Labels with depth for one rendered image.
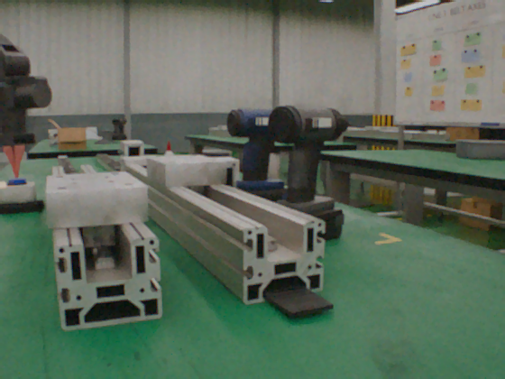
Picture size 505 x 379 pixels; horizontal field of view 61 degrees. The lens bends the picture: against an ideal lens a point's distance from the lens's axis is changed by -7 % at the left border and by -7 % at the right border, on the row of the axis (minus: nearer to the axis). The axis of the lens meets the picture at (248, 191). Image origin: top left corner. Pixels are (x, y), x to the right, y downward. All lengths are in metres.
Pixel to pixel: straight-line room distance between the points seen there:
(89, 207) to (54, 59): 11.85
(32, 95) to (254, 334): 0.74
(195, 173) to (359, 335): 0.45
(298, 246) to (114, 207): 0.21
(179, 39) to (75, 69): 2.82
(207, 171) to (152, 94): 11.66
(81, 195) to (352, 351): 0.31
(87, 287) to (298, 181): 0.39
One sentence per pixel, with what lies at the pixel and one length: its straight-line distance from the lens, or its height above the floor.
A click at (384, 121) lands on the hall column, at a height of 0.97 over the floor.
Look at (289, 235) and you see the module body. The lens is 0.55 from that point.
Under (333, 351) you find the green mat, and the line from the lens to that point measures 0.42.
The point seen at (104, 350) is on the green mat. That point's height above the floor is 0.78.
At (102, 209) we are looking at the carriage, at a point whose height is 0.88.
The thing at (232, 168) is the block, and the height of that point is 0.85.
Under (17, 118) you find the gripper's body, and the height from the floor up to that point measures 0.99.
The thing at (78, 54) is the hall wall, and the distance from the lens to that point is 12.39.
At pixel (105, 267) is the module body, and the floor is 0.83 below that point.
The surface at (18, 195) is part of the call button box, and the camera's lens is 1.09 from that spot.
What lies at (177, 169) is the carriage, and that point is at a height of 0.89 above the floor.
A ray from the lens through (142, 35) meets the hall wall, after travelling 12.57.
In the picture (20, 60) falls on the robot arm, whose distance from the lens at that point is 1.11.
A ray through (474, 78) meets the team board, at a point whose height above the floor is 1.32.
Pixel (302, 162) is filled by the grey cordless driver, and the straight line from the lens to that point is 0.73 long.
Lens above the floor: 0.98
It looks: 9 degrees down
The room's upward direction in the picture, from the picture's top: straight up
